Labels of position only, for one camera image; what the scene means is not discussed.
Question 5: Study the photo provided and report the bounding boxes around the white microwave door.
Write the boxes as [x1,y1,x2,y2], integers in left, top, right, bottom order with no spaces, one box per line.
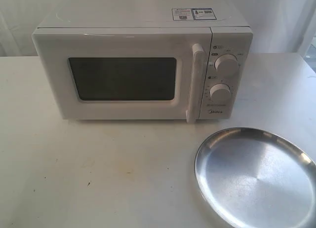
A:
[32,28,212,122]

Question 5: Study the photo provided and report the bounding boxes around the white microwave oven body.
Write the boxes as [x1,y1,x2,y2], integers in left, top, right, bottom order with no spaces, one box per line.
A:
[36,1,253,121]

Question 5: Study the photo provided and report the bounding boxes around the lower white control knob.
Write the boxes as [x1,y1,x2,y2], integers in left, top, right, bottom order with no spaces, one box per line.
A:
[209,83,231,102]

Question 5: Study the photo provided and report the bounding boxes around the white control knob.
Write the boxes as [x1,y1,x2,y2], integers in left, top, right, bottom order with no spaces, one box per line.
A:
[214,54,239,75]
[209,83,231,102]

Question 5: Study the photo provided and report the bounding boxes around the upper white control knob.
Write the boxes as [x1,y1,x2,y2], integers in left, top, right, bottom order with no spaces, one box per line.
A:
[214,54,239,75]

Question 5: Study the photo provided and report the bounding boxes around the blue white label sticker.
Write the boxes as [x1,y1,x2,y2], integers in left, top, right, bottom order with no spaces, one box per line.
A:
[172,8,217,21]

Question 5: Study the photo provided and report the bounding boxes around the round stainless steel plate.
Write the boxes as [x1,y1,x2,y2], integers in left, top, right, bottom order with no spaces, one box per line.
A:
[194,127,316,228]

